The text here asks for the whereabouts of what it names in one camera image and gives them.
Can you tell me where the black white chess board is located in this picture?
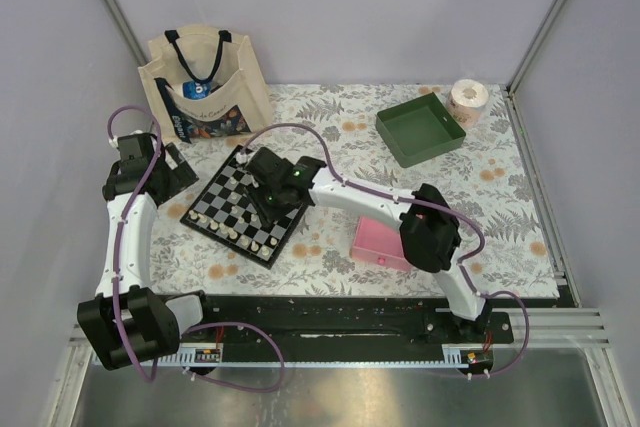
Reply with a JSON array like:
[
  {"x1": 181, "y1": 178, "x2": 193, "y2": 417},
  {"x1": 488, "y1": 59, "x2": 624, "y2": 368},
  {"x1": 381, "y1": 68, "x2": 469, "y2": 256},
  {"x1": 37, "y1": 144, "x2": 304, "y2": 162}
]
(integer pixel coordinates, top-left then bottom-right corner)
[{"x1": 180, "y1": 146, "x2": 306, "y2": 269}]

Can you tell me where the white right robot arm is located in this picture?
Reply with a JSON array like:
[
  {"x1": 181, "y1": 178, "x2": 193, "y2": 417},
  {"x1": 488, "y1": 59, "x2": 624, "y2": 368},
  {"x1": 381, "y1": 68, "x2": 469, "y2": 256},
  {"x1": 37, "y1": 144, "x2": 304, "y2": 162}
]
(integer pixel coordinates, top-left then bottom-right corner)
[{"x1": 236, "y1": 147, "x2": 491, "y2": 343}]

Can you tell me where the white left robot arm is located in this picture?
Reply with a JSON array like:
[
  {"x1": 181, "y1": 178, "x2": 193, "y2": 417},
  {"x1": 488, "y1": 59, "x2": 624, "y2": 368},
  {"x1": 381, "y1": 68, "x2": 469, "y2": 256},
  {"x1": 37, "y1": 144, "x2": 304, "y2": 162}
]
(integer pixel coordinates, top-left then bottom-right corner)
[{"x1": 77, "y1": 132, "x2": 217, "y2": 370}]

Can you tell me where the blue white packet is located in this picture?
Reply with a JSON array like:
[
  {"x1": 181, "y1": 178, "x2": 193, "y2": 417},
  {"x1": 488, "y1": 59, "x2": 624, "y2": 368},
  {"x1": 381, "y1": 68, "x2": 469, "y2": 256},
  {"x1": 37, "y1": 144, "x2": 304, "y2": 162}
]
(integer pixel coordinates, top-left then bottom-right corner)
[{"x1": 182, "y1": 80, "x2": 212, "y2": 100}]

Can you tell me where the cream canvas tote bag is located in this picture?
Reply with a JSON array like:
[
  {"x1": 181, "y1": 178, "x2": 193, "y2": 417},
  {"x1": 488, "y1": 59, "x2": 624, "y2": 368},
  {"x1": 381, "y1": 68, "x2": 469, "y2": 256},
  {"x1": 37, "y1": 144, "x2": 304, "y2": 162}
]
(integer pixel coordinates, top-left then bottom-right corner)
[{"x1": 138, "y1": 24, "x2": 274, "y2": 143}]

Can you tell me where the pink plastic tray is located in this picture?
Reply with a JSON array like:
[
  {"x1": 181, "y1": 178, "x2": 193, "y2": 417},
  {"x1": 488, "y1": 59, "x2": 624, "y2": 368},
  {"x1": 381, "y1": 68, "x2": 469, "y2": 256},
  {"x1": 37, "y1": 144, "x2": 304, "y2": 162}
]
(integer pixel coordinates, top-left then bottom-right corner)
[{"x1": 350, "y1": 217, "x2": 412, "y2": 272}]

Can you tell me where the floral table cloth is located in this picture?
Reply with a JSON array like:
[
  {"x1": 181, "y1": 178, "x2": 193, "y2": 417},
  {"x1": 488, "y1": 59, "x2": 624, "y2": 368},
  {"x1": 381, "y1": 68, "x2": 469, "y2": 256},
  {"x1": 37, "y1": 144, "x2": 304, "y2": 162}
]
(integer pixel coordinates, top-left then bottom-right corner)
[{"x1": 150, "y1": 85, "x2": 559, "y2": 300}]

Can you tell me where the green plastic tray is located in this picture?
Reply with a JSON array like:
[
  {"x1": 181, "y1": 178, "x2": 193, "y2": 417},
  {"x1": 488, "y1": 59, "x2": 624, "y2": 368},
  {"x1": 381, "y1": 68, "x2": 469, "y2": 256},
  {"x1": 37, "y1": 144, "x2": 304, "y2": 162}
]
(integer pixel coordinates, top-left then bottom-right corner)
[{"x1": 375, "y1": 93, "x2": 466, "y2": 168}]

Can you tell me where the toilet paper roll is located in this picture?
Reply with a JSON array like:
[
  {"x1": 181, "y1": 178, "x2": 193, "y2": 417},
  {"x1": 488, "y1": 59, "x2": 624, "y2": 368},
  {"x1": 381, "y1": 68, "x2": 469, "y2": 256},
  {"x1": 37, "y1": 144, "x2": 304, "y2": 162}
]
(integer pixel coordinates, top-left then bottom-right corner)
[{"x1": 445, "y1": 79, "x2": 489, "y2": 130}]

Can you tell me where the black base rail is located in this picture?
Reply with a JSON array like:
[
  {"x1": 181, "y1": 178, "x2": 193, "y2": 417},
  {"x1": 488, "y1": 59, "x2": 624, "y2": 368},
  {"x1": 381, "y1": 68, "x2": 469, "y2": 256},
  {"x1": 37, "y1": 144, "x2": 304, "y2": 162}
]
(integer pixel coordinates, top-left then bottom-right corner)
[{"x1": 184, "y1": 295, "x2": 514, "y2": 360}]

